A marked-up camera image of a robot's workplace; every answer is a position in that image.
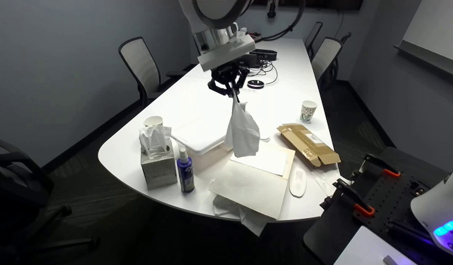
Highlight white lidded plastic container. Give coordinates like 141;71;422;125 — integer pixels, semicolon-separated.
169;108;235;174

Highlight black mounting board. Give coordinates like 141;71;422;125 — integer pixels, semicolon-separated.
301;146;453;265

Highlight round black speaker puck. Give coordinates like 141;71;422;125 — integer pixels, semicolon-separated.
245;78;266;90

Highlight white robot base blue light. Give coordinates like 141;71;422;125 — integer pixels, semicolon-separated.
409;161;453;259

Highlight wall whiteboard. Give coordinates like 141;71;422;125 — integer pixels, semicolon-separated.
394;0;453;83

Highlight black power adapter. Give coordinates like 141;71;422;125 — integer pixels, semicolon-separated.
250;47;278;62

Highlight black wall screen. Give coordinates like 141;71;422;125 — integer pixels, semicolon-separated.
276;0;363;11

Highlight white tissue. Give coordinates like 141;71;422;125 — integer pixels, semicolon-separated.
223;99;263;159
138;124;175;159

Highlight grey patterned tissue box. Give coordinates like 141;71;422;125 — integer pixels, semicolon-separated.
139;146;179;192

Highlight white paper sheet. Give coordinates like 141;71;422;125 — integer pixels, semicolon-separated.
209;161;291;221

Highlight grey mesh office chair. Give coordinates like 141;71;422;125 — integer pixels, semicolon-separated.
304;19;325;52
117;36;164;108
310;36;344;83

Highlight clear sanitizer bottle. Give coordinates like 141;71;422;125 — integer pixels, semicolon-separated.
175;146;195;195

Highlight flat brown cardboard box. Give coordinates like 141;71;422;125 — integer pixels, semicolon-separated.
276;122;342;168

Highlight black clamp orange tip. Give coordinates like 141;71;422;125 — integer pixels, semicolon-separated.
319;177;378;220
357;152;403;180

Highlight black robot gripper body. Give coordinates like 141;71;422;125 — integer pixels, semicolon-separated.
210;58;251;83

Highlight black swivel office chair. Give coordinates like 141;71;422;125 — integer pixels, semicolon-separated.
0;136;101;265

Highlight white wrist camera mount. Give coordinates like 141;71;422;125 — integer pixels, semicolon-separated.
195;36;257;74

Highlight loose white papers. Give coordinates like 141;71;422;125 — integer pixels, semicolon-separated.
210;196;270;239

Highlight black table cables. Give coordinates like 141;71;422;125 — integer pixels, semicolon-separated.
257;59;281;86

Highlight white flat board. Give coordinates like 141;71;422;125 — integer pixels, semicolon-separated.
332;224;419;265

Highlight printed paper cup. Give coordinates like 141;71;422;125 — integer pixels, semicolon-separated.
300;99;319;124

